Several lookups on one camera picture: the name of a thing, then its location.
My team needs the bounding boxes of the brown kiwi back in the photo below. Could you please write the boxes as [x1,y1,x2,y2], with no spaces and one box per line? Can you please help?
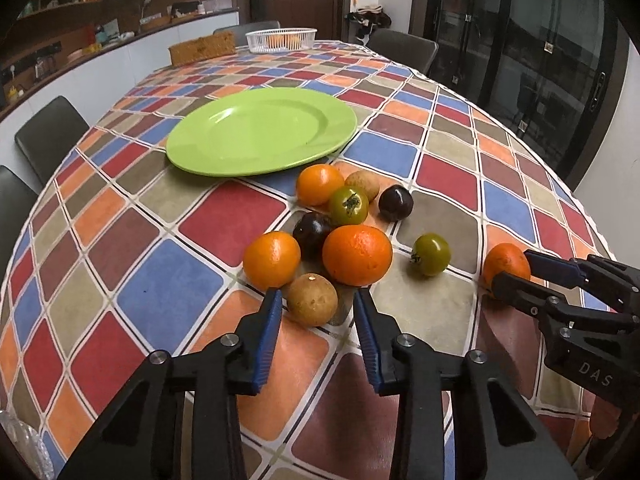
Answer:
[345,170,380,203]

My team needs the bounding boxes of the checkered colourful tablecloth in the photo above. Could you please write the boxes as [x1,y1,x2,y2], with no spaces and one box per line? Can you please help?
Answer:
[1,42,608,469]

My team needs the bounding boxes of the brown kiwi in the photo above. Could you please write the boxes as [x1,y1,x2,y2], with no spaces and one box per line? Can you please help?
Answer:
[345,170,380,203]
[286,273,338,327]

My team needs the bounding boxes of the dark chair far end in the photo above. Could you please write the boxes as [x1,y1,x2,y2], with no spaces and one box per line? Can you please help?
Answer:
[215,21,281,47]

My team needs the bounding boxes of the green plate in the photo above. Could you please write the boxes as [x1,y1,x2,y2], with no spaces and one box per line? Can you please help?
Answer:
[165,88,357,177]

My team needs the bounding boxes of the person right hand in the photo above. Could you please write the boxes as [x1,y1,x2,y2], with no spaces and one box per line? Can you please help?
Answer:
[587,398,638,464]

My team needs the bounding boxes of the white plastic basket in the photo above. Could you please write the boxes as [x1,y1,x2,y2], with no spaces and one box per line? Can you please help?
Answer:
[245,27,317,54]

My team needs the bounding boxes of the large orange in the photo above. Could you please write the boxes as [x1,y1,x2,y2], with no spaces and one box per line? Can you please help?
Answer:
[322,224,393,287]

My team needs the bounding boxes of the brown kiwi front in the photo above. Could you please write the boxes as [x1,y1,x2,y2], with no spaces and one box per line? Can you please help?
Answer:
[286,273,338,327]

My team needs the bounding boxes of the plastic bag red print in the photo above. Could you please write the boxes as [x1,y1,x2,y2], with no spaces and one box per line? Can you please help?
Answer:
[1,410,55,479]

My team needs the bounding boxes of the brown wooden door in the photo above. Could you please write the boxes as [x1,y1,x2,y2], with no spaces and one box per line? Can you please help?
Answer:
[238,0,349,39]

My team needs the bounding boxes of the dark chair near left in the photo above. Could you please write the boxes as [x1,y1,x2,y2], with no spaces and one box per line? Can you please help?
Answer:
[0,165,37,276]

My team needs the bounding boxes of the dark plum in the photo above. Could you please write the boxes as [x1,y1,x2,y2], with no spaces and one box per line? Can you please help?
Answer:
[292,212,335,260]
[378,184,414,222]

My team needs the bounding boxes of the dark chair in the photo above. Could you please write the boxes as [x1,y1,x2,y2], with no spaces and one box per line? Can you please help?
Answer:
[14,96,90,185]
[0,165,37,276]
[367,28,438,75]

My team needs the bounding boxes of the green tomato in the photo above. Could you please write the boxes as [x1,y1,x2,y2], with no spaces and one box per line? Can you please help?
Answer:
[411,233,451,278]
[329,185,369,226]

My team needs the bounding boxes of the black glass sliding door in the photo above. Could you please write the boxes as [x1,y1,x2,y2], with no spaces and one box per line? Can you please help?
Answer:
[424,0,628,188]

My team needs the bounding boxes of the dark chair right side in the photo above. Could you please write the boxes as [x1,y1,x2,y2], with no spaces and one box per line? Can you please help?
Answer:
[367,28,438,75]

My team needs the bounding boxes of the oranges in basket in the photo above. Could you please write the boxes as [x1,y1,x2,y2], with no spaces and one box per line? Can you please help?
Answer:
[266,34,304,51]

